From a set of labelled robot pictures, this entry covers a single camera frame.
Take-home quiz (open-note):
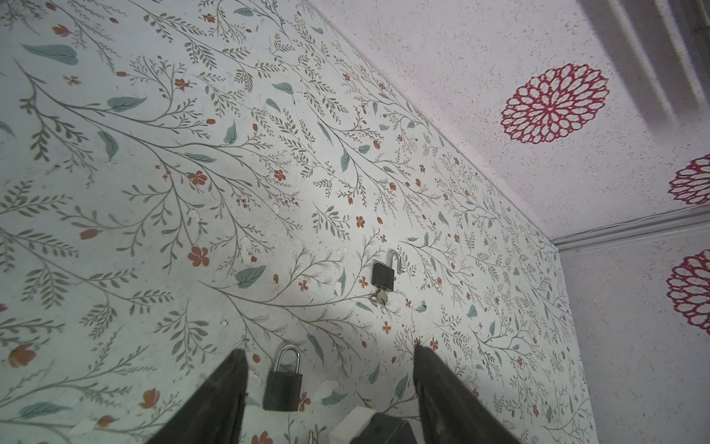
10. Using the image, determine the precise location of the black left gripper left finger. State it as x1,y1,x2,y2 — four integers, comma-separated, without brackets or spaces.
148,349,249,444

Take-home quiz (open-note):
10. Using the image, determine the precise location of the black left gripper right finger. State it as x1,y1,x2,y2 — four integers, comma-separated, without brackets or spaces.
412,346,520,444

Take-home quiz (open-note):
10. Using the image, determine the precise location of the black padlock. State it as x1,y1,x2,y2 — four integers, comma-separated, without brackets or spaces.
372,250,402,292
263,344,303,413

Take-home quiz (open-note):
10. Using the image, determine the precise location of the silver key with ring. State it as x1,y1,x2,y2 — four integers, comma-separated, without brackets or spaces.
370,289,389,308

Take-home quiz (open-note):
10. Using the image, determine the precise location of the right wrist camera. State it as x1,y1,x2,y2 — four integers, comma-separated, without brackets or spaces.
328,407,417,444

